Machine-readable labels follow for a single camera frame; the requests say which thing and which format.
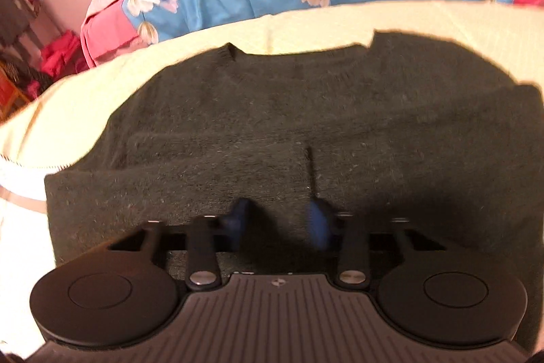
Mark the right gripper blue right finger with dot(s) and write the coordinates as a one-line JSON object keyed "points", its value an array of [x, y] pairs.
{"points": [[320, 222]]}

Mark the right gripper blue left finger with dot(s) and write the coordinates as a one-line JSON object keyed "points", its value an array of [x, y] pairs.
{"points": [[236, 223]]}

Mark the dark green knit sweater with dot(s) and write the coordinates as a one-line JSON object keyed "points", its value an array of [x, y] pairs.
{"points": [[406, 127]]}

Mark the cluttered rack with red clothes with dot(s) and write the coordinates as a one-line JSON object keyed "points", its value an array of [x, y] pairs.
{"points": [[35, 51]]}

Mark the yellow patterned bed sheet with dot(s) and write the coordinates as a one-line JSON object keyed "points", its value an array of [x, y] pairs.
{"points": [[59, 128]]}

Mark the pink red blanket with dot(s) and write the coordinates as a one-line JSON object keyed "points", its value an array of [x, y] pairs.
{"points": [[107, 32]]}

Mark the wooden chair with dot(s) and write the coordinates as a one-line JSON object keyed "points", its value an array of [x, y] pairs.
{"points": [[12, 98]]}

